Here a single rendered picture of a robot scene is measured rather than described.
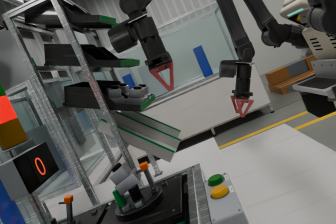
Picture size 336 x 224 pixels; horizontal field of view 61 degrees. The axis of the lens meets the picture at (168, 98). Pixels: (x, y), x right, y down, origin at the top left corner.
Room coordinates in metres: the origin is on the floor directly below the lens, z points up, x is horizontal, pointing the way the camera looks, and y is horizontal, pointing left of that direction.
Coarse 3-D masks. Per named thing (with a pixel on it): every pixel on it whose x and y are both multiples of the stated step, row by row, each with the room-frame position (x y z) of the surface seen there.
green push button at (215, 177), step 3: (216, 174) 0.73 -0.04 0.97; (219, 174) 0.72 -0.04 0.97; (210, 177) 0.73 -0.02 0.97; (213, 177) 0.72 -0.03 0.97; (216, 177) 0.71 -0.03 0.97; (219, 177) 0.71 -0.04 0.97; (222, 177) 0.71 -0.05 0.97; (210, 180) 0.71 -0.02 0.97; (213, 180) 0.70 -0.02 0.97; (216, 180) 0.70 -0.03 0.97; (219, 180) 0.70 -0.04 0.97; (210, 183) 0.71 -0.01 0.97; (213, 183) 0.70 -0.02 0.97; (216, 183) 0.70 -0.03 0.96
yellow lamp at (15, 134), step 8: (16, 120) 0.57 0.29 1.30; (0, 128) 0.55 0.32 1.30; (8, 128) 0.55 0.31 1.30; (16, 128) 0.56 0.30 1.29; (0, 136) 0.55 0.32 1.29; (8, 136) 0.55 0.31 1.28; (16, 136) 0.56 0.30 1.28; (24, 136) 0.57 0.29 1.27; (0, 144) 0.55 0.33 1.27; (8, 144) 0.55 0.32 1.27; (16, 144) 0.55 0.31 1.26
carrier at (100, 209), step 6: (102, 204) 0.88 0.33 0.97; (48, 210) 0.83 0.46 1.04; (90, 210) 0.88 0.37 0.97; (102, 210) 0.83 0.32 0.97; (48, 216) 0.77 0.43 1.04; (78, 216) 0.87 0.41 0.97; (84, 216) 0.85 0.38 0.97; (90, 216) 0.83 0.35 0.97; (96, 216) 0.81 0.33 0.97; (102, 216) 0.81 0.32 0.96; (54, 222) 0.77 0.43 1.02; (60, 222) 0.83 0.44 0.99; (66, 222) 0.81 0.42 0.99; (72, 222) 0.77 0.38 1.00; (78, 222) 0.78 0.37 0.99; (84, 222) 0.80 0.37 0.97; (90, 222) 0.78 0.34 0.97; (96, 222) 0.77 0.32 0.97
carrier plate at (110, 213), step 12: (168, 180) 0.84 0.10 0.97; (180, 180) 0.80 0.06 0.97; (168, 192) 0.76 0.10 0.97; (180, 192) 0.72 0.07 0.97; (168, 204) 0.69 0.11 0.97; (180, 204) 0.66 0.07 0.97; (108, 216) 0.77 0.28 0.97; (144, 216) 0.68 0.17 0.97; (156, 216) 0.65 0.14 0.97; (168, 216) 0.63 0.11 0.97; (180, 216) 0.62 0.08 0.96
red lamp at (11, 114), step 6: (0, 96) 0.56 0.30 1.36; (6, 96) 0.58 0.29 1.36; (0, 102) 0.56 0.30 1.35; (6, 102) 0.57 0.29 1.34; (0, 108) 0.56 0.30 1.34; (6, 108) 0.56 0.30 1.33; (12, 108) 0.58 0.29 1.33; (0, 114) 0.55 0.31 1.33; (6, 114) 0.56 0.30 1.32; (12, 114) 0.57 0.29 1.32; (0, 120) 0.55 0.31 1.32; (6, 120) 0.56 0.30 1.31
